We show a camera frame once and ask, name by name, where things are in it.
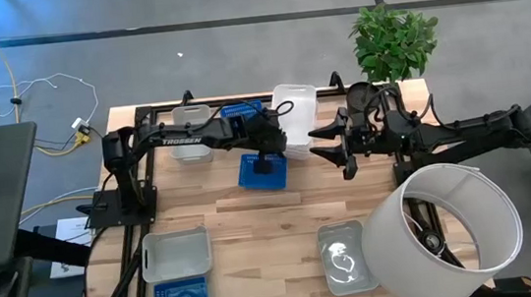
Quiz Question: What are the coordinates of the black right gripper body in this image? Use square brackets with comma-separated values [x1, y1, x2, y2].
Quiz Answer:
[342, 106, 421, 161]

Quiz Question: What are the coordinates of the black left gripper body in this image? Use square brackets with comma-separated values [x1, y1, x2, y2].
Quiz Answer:
[240, 109, 292, 161]

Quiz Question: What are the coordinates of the white plastic basket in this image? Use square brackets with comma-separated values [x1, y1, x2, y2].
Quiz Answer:
[280, 140, 320, 157]
[269, 80, 325, 152]
[283, 148, 317, 163]

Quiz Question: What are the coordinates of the grey plastic basket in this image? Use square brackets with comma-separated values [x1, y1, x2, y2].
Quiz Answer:
[315, 216, 382, 297]
[137, 224, 216, 287]
[165, 103, 217, 168]

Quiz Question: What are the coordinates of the black plant pot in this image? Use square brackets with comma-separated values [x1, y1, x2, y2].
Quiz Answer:
[345, 79, 385, 117]

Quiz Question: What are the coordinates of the green leafy plant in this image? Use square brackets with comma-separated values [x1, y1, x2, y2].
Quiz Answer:
[344, 0, 445, 88]

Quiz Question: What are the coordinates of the white cylindrical lampshade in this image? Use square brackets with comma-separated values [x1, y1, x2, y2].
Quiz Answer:
[353, 155, 531, 297]

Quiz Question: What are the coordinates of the black lamp socket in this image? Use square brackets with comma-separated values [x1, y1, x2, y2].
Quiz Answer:
[416, 226, 449, 258]

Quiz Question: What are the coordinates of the white power adapter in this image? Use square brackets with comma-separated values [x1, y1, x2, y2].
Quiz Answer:
[71, 116, 91, 132]

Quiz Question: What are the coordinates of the white paper booklet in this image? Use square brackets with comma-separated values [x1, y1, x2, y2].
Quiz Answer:
[43, 214, 101, 281]

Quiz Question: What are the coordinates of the black diagonal desk strut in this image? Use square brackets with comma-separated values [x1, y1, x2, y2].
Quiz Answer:
[10, 220, 94, 275]

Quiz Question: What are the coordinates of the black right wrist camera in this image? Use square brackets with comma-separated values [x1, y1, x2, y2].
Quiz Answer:
[339, 153, 360, 182]

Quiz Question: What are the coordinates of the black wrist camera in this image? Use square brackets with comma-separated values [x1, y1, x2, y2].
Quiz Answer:
[339, 153, 360, 182]
[250, 150, 275, 177]

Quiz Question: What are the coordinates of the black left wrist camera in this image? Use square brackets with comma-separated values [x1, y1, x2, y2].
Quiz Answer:
[250, 150, 275, 177]

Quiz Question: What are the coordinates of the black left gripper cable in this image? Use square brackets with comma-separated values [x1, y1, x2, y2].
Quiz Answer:
[273, 99, 297, 118]

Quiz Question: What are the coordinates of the thin white cable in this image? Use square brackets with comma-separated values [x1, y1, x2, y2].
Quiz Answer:
[0, 69, 102, 141]

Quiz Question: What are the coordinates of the yellow cable plug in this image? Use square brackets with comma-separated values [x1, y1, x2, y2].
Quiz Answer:
[74, 126, 93, 146]

